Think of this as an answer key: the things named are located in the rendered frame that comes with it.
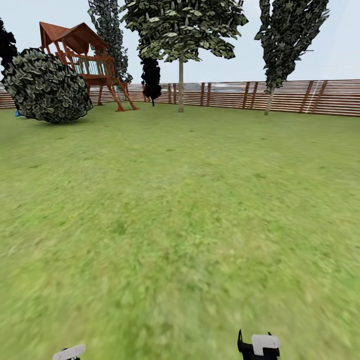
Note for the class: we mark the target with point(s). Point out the bush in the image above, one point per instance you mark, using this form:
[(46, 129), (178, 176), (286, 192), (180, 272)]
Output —
[(45, 89)]

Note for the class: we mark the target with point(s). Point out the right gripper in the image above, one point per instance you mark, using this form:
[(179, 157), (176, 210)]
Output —
[(247, 351)]

